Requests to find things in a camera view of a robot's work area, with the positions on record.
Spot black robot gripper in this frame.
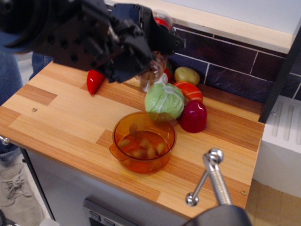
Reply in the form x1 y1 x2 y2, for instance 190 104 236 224
51 0 185 83

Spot clear almond jar red label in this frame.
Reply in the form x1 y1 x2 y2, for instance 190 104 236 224
135 10 173 90

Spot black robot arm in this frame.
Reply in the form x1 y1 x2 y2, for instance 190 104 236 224
0 0 185 83

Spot orange transparent plastic pot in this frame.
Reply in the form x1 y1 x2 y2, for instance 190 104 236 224
109 112 177 174

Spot almonds in pot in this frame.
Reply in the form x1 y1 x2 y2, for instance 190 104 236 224
118 124 169 160

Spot red toy chili pepper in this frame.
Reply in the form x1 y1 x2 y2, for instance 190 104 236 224
87 70 105 95

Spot toy ice cream cone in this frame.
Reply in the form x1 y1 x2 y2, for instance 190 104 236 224
141 73 168 92

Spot red toy strawberry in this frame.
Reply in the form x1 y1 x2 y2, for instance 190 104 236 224
164 61 174 79

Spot yellow toy potato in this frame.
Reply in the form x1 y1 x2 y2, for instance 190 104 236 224
174 66 200 85

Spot green toy cabbage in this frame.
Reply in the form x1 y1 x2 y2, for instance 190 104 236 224
144 83 184 119

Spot orange toy salmon sushi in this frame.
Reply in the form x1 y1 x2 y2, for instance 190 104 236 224
174 81 203 105

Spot dark red toy pepper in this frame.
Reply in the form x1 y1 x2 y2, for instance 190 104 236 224
180 100 207 133

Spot blue jeans leg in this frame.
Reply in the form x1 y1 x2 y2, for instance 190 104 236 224
0 30 54 162

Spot small metal knob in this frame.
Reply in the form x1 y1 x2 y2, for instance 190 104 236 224
0 136 10 145

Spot grey oven control panel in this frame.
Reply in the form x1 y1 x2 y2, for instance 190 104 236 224
83 199 136 226

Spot grey sneaker shoe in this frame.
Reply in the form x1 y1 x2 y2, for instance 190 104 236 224
0 163 43 226

